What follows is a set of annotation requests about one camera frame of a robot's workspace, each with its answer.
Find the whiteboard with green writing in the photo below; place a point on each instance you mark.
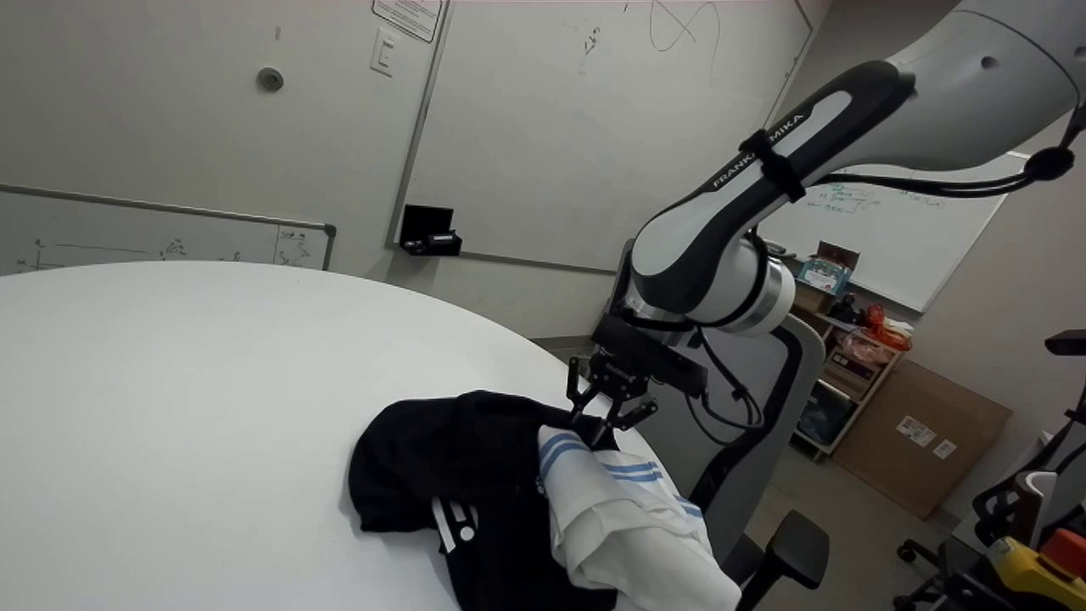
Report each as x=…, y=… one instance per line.
x=895, y=242

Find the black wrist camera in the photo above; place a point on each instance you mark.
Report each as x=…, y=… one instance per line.
x=650, y=355

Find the grey-backed black office chair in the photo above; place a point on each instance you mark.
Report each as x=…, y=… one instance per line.
x=782, y=430

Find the black chair armrest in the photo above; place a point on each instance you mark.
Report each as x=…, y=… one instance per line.
x=799, y=549

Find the large wall whiteboard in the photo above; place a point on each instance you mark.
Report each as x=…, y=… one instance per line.
x=545, y=122

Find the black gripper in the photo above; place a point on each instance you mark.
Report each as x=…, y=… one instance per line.
x=620, y=378

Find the yellow emergency stop red button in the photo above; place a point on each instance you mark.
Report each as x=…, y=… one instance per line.
x=1045, y=571

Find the white paper sheet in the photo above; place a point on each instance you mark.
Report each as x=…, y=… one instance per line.
x=407, y=14

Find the low wide whiteboard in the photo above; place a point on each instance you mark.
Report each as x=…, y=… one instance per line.
x=136, y=232

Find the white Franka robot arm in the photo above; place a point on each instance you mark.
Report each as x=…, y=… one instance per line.
x=723, y=248

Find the white blue-striped cloth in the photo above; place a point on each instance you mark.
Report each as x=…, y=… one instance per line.
x=621, y=521

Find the cluttered storage shelf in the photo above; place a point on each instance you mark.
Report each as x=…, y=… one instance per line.
x=854, y=362

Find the brown cardboard box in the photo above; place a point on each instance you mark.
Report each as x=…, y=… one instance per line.
x=922, y=437

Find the black shirt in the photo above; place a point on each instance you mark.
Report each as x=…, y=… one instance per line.
x=453, y=462

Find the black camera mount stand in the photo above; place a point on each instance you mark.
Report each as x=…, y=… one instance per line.
x=1064, y=344

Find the round grey wall fixture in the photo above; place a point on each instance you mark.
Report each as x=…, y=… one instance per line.
x=268, y=80

